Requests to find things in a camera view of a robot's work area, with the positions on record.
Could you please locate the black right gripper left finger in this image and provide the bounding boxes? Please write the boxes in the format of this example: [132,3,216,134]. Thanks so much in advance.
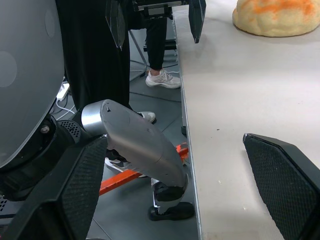
[0,136,108,240]

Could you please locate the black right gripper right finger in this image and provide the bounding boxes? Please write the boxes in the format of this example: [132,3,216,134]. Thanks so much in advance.
[242,133,320,240]

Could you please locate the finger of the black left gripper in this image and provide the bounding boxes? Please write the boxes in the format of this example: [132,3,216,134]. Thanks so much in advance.
[104,0,126,52]
[187,0,207,44]

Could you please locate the slim black trouser leg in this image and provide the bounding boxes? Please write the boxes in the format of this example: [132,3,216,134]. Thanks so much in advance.
[145,16,168,72]

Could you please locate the wide black trousers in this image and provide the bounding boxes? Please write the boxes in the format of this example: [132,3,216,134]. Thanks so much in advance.
[55,0,131,114]

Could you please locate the black robot waist joint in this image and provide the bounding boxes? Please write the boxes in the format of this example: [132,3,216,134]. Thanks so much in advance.
[0,109,109,202]

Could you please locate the orange metal bar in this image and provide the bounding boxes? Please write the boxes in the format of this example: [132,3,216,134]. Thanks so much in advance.
[99,141,190,197]

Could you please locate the black white sneaker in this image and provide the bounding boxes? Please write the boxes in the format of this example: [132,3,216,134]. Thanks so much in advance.
[104,148,149,179]

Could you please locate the yellow orange toy bread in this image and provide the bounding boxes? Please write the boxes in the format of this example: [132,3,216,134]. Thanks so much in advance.
[232,0,320,38]

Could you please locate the white power strip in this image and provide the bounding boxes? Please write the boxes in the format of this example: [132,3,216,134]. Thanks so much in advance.
[56,83,71,102]

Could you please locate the silver robot thigh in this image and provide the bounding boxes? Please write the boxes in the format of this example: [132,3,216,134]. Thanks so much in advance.
[81,99,189,189]

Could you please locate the grey white shoe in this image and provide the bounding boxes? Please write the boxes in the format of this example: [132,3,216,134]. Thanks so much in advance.
[136,111,157,124]

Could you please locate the silver robot torso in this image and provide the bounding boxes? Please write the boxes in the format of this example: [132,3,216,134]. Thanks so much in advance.
[0,0,66,169]

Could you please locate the black robot foot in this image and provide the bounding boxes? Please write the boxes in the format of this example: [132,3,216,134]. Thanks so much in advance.
[148,177,196,222]

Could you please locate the grey metal chair frame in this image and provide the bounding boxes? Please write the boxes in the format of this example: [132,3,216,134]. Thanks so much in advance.
[128,29,149,81]

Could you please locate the white cable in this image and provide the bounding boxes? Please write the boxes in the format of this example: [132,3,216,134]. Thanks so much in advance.
[52,99,76,119]

